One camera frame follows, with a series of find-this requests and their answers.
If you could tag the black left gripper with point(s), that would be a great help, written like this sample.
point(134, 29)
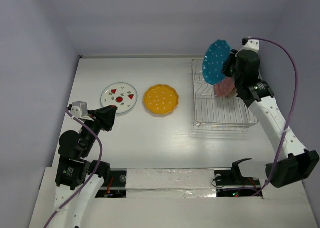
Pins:
point(107, 113)

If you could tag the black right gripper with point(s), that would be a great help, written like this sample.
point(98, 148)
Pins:
point(230, 66)

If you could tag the blue dotted plate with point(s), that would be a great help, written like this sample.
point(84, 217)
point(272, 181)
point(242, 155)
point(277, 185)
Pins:
point(213, 61)

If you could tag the maroon dotted plate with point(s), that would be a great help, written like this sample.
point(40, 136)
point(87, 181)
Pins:
point(224, 88)

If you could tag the pink plate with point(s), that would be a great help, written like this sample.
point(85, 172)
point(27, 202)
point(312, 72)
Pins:
point(233, 93)

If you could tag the white watermelon pattern plate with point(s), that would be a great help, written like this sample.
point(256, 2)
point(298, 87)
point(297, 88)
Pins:
point(122, 95)

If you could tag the yellow dotted plate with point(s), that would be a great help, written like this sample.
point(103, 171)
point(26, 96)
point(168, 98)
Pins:
point(161, 99)

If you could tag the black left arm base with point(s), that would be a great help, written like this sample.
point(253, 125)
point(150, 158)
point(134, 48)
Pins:
point(115, 187)

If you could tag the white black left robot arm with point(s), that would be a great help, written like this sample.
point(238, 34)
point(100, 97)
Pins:
point(81, 171)

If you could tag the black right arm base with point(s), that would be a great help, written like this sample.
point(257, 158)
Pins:
point(227, 178)

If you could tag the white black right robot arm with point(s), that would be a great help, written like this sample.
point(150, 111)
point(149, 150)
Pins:
point(293, 162)

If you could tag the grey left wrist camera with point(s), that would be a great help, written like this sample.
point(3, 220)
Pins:
point(79, 109)

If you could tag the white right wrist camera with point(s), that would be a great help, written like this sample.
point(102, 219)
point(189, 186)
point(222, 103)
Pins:
point(250, 44)

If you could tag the clear wire dish rack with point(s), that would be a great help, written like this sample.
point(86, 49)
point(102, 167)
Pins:
point(212, 113)

